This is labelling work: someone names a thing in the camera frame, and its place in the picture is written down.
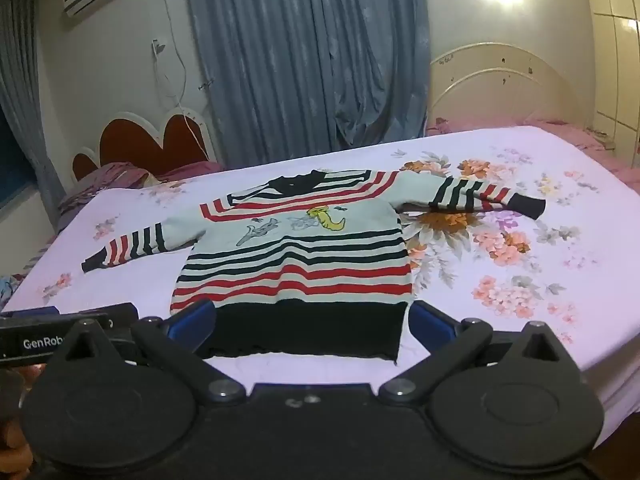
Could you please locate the purple crumpled blanket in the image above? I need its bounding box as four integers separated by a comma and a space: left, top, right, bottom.
54, 161, 163, 235

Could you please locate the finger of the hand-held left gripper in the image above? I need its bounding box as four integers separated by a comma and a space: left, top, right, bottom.
0, 303, 140, 331

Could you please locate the red heart-shaped headboard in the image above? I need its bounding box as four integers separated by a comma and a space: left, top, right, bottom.
70, 110, 222, 184

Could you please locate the window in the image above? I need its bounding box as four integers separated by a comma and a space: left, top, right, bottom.
0, 107, 37, 207

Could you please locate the floral bed sheet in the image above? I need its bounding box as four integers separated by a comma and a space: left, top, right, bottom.
0, 125, 640, 411

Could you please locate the wide grey-blue curtain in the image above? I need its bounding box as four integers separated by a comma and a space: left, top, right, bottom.
181, 0, 433, 171

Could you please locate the person's left hand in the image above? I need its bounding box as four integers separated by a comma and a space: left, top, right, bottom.
0, 367, 36, 480

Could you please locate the narrow grey-blue curtain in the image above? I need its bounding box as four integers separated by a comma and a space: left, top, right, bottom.
0, 0, 67, 235

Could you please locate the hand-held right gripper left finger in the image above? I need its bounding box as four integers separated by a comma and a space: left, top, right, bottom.
50, 299, 248, 406

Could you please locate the striped knit sweater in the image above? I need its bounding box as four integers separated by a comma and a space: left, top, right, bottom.
81, 169, 547, 362

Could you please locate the white power cable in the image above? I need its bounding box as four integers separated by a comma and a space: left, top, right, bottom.
150, 37, 209, 162

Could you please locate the cream arched headboard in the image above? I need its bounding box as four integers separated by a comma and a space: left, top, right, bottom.
425, 42, 594, 133

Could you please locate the pink pillow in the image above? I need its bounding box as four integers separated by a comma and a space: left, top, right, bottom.
152, 159, 227, 183

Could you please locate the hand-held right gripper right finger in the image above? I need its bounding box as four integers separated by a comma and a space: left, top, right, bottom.
379, 301, 583, 406

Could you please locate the pink ruffled bedding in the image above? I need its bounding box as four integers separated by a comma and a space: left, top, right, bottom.
425, 117, 640, 186

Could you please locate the cream panelled wardrobe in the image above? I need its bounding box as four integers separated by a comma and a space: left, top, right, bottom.
581, 0, 640, 173

